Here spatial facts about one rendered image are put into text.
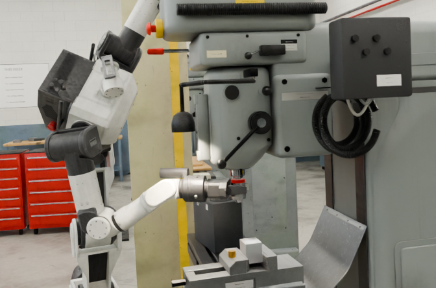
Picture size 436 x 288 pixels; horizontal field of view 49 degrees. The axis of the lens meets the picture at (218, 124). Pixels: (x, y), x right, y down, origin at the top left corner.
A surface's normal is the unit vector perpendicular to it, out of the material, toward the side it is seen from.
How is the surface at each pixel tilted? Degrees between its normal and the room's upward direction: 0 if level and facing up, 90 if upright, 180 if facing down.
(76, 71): 59
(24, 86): 90
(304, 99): 90
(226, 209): 90
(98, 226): 96
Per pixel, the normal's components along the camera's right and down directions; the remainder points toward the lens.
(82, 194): 0.00, 0.16
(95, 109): 0.32, -0.50
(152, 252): 0.19, 0.04
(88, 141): 0.96, -0.14
